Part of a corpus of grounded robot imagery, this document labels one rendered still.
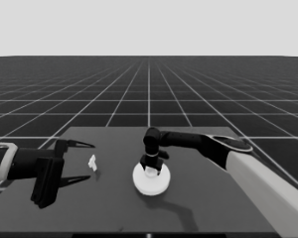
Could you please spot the large thick white disc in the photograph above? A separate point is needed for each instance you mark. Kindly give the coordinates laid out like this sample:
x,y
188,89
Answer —
x,y
150,186

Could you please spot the small white T-shaped piece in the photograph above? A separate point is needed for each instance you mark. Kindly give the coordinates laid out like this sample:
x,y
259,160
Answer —
x,y
92,163

